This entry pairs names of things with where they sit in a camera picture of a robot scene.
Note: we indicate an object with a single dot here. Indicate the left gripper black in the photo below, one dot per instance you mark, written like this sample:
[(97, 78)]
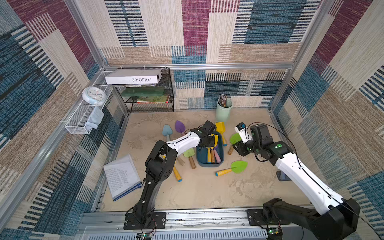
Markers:
[(212, 139)]

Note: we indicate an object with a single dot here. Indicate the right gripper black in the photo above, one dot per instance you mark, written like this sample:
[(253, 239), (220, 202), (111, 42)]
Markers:
[(243, 149)]

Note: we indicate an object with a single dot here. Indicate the yellow shovel blue tip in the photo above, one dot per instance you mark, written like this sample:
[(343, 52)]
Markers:
[(221, 129), (175, 171)]

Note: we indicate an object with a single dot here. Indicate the green trowel wooden handle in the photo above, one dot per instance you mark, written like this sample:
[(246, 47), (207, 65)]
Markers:
[(189, 154), (234, 139)]

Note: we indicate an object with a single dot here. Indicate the purple trowel pink handle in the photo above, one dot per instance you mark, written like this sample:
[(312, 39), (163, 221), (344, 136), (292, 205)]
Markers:
[(180, 127), (217, 157)]

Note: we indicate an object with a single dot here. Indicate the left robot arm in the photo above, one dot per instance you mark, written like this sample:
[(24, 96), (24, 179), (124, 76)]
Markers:
[(159, 166)]

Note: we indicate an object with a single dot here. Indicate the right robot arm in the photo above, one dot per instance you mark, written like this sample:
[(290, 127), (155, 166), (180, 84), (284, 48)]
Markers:
[(332, 216)]

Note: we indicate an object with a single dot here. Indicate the dark teal storage box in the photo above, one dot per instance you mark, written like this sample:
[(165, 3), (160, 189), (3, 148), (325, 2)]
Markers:
[(201, 154)]

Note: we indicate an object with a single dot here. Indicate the white folio box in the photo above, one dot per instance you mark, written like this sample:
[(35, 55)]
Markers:
[(132, 77)]

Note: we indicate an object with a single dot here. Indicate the mint green pencil cup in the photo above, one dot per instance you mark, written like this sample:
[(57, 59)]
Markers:
[(223, 113)]

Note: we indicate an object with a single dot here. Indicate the colored pencils bundle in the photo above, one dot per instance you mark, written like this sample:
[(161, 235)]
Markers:
[(223, 100)]

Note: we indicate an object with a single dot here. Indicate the dark smartphone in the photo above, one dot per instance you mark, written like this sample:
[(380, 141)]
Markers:
[(282, 177)]

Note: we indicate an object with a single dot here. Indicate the light blue trowel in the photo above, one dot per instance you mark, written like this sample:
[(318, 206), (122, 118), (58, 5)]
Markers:
[(167, 132)]

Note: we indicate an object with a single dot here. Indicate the colourful book on shelf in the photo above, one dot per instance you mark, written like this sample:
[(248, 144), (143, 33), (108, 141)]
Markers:
[(153, 100)]

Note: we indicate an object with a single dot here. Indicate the green book on shelf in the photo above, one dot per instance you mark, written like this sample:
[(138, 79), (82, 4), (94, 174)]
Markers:
[(143, 92)]

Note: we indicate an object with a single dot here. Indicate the open white book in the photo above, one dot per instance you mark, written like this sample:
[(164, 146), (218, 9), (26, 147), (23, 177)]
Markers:
[(122, 177)]

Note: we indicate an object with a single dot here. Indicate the light blue cloth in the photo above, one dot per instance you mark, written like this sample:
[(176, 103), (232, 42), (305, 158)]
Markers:
[(95, 118)]

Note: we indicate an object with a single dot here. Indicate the white round clock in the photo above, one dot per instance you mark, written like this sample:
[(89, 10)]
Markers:
[(94, 96)]

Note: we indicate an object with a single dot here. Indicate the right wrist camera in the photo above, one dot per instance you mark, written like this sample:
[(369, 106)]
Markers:
[(241, 129)]

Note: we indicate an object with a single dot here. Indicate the green trowel yellow handle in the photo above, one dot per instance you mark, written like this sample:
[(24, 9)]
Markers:
[(236, 167)]

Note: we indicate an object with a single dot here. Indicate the black wire shelf rack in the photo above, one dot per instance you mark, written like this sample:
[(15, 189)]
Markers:
[(165, 82)]

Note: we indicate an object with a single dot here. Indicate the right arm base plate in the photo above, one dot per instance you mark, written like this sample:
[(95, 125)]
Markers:
[(260, 217)]

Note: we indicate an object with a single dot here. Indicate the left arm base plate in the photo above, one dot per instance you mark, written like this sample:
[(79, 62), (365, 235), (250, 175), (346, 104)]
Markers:
[(156, 221)]

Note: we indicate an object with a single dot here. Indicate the white wire basket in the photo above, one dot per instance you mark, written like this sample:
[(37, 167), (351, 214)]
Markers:
[(76, 123)]

